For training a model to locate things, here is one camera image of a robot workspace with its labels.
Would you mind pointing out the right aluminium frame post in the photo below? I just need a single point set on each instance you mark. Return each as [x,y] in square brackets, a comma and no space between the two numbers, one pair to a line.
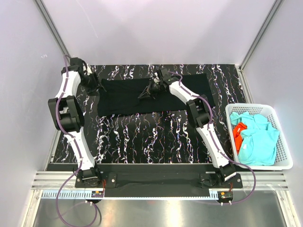
[265,25]

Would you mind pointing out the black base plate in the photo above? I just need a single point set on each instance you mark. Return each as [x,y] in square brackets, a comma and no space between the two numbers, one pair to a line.
[163,178]

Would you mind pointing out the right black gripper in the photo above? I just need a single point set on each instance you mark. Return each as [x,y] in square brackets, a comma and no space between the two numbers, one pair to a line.
[151,88]

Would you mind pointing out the connector board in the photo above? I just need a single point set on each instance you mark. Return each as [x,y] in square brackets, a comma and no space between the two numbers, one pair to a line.
[97,194]
[226,195]

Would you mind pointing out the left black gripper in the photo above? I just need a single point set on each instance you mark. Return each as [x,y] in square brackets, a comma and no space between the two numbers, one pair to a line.
[96,82]

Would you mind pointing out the teal t shirt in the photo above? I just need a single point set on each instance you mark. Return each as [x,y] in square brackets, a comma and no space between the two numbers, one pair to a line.
[259,139]

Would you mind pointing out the black marbled table mat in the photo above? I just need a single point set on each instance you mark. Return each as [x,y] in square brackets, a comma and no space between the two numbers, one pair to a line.
[164,137]

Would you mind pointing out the aluminium frame post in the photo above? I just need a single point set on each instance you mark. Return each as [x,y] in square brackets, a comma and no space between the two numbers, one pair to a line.
[52,28]
[265,25]

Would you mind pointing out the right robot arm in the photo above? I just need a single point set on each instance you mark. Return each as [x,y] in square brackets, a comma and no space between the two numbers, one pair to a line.
[199,115]

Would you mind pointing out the orange t shirt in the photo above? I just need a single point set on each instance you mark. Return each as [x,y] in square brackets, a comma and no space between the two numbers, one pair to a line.
[237,135]

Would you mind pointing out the black t shirt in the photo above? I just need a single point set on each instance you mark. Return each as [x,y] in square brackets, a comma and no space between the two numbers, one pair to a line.
[122,97]

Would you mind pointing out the white slotted cable duct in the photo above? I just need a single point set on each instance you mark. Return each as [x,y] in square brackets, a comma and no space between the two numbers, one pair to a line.
[203,195]

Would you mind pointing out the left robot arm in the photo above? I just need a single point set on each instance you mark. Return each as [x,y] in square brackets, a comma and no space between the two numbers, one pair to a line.
[69,119]

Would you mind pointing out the left aluminium frame post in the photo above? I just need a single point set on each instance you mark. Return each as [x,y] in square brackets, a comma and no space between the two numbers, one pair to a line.
[52,28]

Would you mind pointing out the right connector board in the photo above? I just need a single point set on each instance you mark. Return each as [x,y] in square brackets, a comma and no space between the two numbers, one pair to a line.
[226,195]

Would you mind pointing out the left connector board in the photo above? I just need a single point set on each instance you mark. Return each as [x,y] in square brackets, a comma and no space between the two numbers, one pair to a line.
[97,194]

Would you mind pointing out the white plastic laundry basket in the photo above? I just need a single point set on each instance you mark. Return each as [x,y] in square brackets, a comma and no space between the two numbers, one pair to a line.
[283,159]

